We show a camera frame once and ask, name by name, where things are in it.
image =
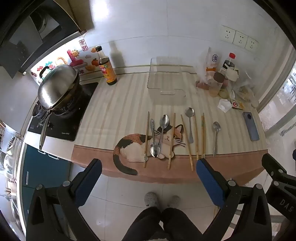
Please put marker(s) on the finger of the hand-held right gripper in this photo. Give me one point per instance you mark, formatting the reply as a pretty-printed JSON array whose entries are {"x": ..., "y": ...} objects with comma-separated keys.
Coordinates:
[{"x": 274, "y": 166}]

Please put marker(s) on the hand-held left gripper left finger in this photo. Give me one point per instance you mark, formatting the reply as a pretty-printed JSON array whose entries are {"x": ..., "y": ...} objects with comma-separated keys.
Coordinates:
[{"x": 89, "y": 182}]

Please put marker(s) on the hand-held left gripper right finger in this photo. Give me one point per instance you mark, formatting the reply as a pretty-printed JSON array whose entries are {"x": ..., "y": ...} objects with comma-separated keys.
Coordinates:
[{"x": 210, "y": 183}]

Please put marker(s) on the wooden chopstick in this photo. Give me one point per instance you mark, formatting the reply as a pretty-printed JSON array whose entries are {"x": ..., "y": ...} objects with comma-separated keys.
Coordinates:
[
  {"x": 202, "y": 139},
  {"x": 204, "y": 146},
  {"x": 146, "y": 139},
  {"x": 186, "y": 143},
  {"x": 172, "y": 139},
  {"x": 196, "y": 139}
]

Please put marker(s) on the large steel spoon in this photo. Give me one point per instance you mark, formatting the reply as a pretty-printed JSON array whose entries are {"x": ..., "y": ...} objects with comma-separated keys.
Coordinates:
[{"x": 189, "y": 112}]

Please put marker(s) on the clear plastic container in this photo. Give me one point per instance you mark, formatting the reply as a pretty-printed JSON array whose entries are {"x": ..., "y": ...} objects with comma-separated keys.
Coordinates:
[{"x": 166, "y": 92}]

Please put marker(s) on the grey slipper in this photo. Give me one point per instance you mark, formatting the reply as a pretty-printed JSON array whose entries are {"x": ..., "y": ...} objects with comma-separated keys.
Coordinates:
[
  {"x": 173, "y": 201},
  {"x": 151, "y": 199}
]

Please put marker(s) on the teal kitchen cabinet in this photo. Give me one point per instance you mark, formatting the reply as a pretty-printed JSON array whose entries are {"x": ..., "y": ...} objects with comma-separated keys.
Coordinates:
[{"x": 46, "y": 171}]

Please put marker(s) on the blue smartphone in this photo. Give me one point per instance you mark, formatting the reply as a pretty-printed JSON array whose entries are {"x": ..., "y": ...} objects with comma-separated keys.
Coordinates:
[{"x": 251, "y": 126}]

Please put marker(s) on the person's right leg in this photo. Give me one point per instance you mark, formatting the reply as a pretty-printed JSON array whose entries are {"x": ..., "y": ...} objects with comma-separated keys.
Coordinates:
[{"x": 182, "y": 222}]

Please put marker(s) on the person's leg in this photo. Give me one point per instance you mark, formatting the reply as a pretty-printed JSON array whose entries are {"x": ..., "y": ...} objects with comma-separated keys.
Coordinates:
[
  {"x": 182, "y": 222},
  {"x": 145, "y": 222}
]

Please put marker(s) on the black glass cooktop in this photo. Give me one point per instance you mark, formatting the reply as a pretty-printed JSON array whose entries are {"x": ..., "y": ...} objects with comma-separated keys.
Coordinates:
[{"x": 64, "y": 129}]

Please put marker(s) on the person's left leg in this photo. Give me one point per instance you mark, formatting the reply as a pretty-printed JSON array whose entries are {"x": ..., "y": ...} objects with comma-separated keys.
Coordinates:
[{"x": 145, "y": 222}]

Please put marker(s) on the window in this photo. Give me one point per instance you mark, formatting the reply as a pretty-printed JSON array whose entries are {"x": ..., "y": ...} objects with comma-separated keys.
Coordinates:
[{"x": 282, "y": 97}]

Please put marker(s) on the small orange box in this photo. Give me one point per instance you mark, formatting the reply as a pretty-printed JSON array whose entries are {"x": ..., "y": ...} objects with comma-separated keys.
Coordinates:
[{"x": 238, "y": 104}]

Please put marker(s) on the white crumpled tissue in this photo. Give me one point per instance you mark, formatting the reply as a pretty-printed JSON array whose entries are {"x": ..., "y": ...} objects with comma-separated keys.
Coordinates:
[{"x": 224, "y": 105}]

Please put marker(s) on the clear crumpled plastic bag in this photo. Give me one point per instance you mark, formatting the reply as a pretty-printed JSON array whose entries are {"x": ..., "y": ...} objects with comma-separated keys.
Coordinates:
[{"x": 245, "y": 92}]

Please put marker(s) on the dish rack with bowls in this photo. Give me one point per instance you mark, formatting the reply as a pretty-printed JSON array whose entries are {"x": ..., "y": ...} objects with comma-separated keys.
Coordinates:
[{"x": 9, "y": 148}]

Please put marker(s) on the striped cat print mat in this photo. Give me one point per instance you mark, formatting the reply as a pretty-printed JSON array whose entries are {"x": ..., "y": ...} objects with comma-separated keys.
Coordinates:
[{"x": 129, "y": 104}]

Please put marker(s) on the brown lid clear jar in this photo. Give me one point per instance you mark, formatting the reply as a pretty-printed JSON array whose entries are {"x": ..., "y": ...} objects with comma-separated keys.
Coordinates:
[{"x": 216, "y": 87}]

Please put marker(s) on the red-brown flat packet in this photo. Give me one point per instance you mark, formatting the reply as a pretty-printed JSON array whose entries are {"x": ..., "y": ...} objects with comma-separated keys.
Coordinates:
[{"x": 203, "y": 85}]

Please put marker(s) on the steel wok with lid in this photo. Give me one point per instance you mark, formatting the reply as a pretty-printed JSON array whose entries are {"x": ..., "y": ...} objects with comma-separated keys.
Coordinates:
[{"x": 55, "y": 88}]

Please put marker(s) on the dark soy sauce bottle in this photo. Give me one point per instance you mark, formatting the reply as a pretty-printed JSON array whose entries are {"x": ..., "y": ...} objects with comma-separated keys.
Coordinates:
[{"x": 107, "y": 71}]

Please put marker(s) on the red cap dark bottle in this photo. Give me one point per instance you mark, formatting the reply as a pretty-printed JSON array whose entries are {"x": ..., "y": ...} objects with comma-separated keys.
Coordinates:
[{"x": 229, "y": 62}]

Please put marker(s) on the white plastic bag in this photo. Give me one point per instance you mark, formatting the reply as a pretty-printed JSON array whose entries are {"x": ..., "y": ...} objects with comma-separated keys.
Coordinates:
[{"x": 207, "y": 62}]

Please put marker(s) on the black range hood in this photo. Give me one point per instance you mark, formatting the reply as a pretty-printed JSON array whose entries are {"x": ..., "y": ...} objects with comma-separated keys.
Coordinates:
[{"x": 18, "y": 34}]

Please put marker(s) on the colourful cartoon wall sticker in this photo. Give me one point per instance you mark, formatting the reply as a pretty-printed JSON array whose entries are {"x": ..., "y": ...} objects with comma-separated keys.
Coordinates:
[{"x": 76, "y": 62}]

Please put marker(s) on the white wall socket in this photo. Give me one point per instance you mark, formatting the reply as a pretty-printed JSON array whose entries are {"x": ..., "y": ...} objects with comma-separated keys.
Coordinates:
[
  {"x": 240, "y": 39},
  {"x": 227, "y": 34},
  {"x": 251, "y": 44}
]

